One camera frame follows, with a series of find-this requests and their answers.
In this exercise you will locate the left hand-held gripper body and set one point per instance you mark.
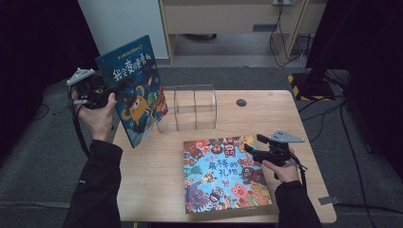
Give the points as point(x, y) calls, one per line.
point(90, 90)

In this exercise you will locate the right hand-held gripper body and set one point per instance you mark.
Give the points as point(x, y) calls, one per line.
point(275, 152)

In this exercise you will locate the blue monster picture book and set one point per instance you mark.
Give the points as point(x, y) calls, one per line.
point(136, 88)

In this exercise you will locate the colourful animal picture book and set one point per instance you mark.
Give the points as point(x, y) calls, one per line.
point(221, 175)

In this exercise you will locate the clear acrylic book rack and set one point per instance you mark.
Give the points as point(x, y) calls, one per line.
point(195, 109)

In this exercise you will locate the person's right hand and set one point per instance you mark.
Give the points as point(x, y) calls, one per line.
point(283, 172)

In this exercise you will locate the person's left hand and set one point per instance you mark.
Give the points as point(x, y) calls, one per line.
point(98, 122)

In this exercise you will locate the dark round table grommet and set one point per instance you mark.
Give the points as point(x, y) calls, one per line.
point(241, 102)

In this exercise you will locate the white panel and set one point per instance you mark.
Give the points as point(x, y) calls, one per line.
point(126, 22)

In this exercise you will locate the dark curtain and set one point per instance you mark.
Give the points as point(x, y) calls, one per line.
point(34, 47)
point(374, 63)

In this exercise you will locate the black stand with striped base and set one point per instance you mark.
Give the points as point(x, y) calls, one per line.
point(313, 88)

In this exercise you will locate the grey tape strip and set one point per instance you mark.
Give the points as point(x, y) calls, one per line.
point(328, 200)

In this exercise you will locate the light wooden desk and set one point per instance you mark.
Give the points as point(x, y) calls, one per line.
point(215, 17)

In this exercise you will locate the white power strip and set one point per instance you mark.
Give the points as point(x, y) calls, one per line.
point(283, 2)

